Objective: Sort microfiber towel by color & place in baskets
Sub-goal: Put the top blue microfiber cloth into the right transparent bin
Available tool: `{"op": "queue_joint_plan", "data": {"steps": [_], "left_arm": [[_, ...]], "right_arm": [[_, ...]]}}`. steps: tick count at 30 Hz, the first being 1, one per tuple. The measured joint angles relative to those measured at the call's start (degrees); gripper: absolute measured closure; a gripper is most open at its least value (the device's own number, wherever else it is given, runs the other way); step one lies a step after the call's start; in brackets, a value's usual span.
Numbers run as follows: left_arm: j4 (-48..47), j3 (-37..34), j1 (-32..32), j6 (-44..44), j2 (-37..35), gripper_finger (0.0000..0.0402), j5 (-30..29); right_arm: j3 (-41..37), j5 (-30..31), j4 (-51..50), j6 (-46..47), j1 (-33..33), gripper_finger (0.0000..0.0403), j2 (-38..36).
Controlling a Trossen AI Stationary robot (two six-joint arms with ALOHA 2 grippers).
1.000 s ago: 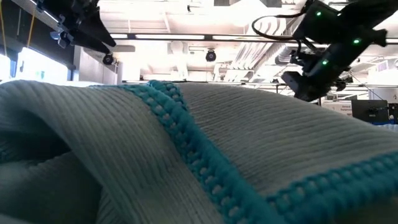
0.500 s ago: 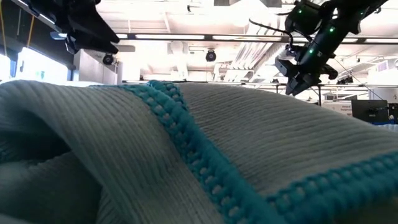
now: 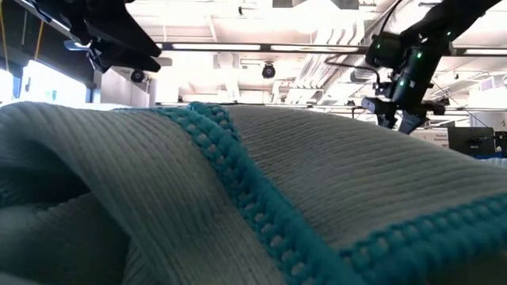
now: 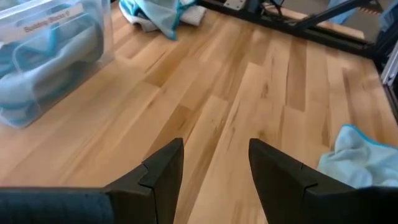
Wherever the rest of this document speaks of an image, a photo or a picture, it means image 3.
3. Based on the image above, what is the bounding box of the blue window post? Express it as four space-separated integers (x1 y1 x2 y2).
11 74 23 101

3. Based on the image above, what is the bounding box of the long overhead light bar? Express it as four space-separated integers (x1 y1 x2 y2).
155 40 507 56

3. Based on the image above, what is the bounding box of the silver ventilation duct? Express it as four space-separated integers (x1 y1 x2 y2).
324 0 401 83

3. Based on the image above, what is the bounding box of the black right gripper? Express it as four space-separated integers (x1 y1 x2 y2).
362 35 451 135

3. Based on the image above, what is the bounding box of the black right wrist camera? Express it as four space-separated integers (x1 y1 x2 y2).
366 32 402 69

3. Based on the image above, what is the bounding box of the light teal-edged microfiber towel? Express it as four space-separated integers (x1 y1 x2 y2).
0 101 507 285

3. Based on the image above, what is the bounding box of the black monitor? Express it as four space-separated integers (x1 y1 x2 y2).
447 126 496 158

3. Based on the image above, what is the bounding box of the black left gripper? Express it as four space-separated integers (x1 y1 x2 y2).
37 0 162 74

